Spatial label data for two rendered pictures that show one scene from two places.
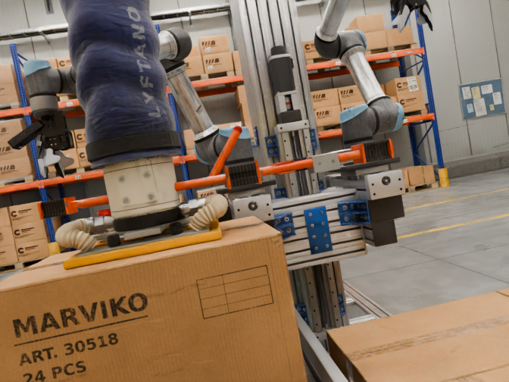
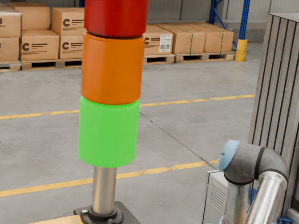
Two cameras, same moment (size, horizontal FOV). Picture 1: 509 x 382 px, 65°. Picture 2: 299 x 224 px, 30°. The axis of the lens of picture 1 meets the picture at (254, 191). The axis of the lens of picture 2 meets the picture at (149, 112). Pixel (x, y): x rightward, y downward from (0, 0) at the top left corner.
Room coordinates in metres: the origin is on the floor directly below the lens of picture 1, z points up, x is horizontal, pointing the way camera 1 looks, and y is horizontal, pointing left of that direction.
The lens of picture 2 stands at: (0.06, 1.25, 2.36)
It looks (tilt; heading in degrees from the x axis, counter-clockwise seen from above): 19 degrees down; 337
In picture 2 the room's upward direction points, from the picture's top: 5 degrees clockwise
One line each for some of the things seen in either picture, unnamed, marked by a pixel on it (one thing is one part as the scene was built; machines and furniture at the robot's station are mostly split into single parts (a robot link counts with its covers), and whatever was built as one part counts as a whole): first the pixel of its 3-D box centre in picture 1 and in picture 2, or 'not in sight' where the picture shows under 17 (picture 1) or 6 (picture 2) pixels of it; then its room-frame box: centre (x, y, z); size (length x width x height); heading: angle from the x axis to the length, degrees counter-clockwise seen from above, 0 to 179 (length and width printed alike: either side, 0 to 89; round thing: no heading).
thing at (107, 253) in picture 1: (145, 239); not in sight; (0.91, 0.26, 0.97); 0.34 x 0.10 x 0.05; 96
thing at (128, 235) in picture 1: (148, 218); not in sight; (1.00, 0.27, 1.01); 0.34 x 0.25 x 0.06; 96
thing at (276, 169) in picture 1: (220, 178); not in sight; (1.15, 0.09, 1.08); 0.93 x 0.30 x 0.04; 96
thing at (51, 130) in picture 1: (52, 132); not in sight; (1.23, 0.57, 1.31); 0.09 x 0.08 x 0.12; 96
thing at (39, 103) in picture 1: (45, 106); not in sight; (1.24, 0.58, 1.39); 0.08 x 0.08 x 0.05
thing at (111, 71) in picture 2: not in sight; (112, 65); (0.48, 1.11, 2.24); 0.05 x 0.05 x 0.05
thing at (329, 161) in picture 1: (323, 162); not in sight; (1.06, -0.19, 1.07); 0.07 x 0.07 x 0.04; 6
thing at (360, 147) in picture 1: (372, 151); not in sight; (1.06, -0.32, 1.08); 0.08 x 0.07 x 0.05; 96
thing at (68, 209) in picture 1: (58, 207); not in sight; (1.23, 0.60, 1.08); 0.09 x 0.08 x 0.05; 6
